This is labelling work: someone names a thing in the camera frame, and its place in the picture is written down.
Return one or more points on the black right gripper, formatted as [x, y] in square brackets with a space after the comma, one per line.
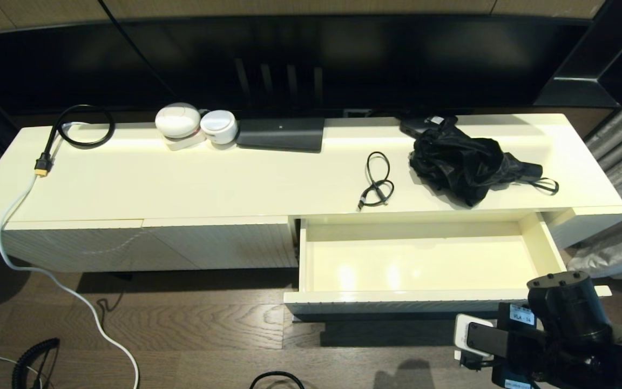
[521, 351]

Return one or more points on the white ribbed drawer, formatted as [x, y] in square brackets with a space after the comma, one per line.
[397, 265]

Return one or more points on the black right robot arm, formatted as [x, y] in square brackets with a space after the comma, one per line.
[586, 329]

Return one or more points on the flat black router box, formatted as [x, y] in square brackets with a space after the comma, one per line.
[281, 135]

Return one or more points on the small black box with label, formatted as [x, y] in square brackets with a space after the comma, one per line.
[413, 124]

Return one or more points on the large white round device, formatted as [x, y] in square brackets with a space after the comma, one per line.
[177, 121]

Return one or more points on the white TV cabinet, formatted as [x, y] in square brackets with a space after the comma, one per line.
[181, 183]

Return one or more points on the black television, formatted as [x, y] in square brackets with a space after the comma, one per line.
[397, 59]

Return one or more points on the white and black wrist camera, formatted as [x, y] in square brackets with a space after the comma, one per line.
[478, 337]

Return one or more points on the small white round device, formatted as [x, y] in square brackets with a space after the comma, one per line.
[219, 127]

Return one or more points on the black wall shelf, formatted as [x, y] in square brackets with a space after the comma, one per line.
[575, 89]

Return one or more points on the beige card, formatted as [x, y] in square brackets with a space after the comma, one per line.
[184, 145]

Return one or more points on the black umbrella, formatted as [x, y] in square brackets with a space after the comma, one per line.
[462, 162]

